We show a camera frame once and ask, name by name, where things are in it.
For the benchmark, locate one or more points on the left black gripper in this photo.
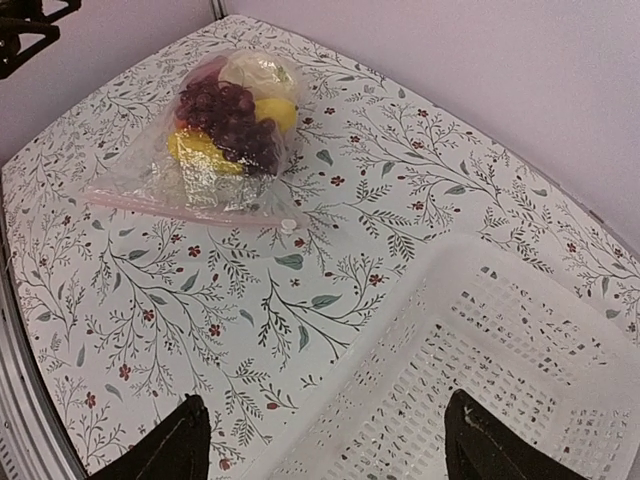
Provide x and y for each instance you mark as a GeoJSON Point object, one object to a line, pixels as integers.
{"type": "Point", "coordinates": [21, 39]}

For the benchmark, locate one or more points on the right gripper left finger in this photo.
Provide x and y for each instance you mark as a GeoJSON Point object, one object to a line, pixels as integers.
{"type": "Point", "coordinates": [177, 448]}

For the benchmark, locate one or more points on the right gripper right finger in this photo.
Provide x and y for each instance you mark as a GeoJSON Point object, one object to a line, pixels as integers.
{"type": "Point", "coordinates": [479, 446]}

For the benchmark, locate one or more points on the yellow banana toy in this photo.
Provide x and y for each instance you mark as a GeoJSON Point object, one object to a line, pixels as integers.
{"type": "Point", "coordinates": [191, 147]}

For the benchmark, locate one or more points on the dark red grapes toy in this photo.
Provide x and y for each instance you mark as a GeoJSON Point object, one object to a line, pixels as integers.
{"type": "Point", "coordinates": [226, 113]}

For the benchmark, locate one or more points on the clear zip top bag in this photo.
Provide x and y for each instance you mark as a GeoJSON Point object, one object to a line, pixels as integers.
{"type": "Point", "coordinates": [147, 179]}

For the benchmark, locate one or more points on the white cauliflower toy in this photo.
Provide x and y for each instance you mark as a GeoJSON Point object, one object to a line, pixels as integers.
{"type": "Point", "coordinates": [264, 74]}

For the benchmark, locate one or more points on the yellow lemon toy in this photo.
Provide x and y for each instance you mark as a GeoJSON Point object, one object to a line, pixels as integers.
{"type": "Point", "coordinates": [282, 111]}

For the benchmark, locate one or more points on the red bell pepper toy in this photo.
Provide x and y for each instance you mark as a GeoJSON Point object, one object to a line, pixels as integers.
{"type": "Point", "coordinates": [208, 68]}

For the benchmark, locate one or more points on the white perforated plastic basket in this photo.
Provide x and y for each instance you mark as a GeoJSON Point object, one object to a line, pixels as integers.
{"type": "Point", "coordinates": [468, 316]}

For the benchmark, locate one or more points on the floral patterned table mat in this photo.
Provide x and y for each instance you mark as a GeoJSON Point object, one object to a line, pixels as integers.
{"type": "Point", "coordinates": [128, 312]}

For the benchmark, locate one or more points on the aluminium front rail frame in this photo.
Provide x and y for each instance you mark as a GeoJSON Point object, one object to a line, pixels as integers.
{"type": "Point", "coordinates": [33, 444]}

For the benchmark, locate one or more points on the left aluminium corner post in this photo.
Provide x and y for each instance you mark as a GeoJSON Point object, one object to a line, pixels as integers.
{"type": "Point", "coordinates": [218, 9]}

